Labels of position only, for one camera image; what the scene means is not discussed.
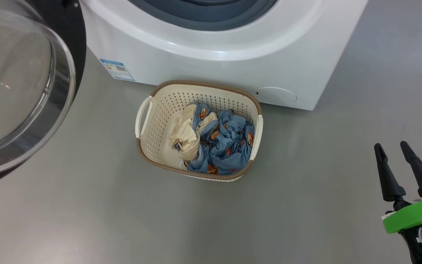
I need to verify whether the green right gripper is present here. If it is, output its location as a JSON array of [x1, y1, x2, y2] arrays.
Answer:
[[374, 141, 422, 264]]

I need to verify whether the blue bear-print garment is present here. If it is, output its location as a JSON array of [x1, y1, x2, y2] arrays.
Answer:
[[174, 103, 255, 175]]

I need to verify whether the cream garment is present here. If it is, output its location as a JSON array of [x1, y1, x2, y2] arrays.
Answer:
[[168, 104, 219, 161]]

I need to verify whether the glass washing machine door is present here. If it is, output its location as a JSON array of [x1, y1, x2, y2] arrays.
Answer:
[[0, 0, 87, 191]]

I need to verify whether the white front-load washing machine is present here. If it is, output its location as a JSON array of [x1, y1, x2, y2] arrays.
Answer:
[[80, 0, 369, 111]]

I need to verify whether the round filter cover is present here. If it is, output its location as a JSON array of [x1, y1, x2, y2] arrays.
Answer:
[[254, 87, 297, 105]]

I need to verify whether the cream perforated laundry basket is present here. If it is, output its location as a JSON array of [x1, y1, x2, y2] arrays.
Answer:
[[135, 80, 264, 182]]

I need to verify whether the blue energy label sticker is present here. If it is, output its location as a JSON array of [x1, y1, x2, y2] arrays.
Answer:
[[100, 59, 135, 81]]

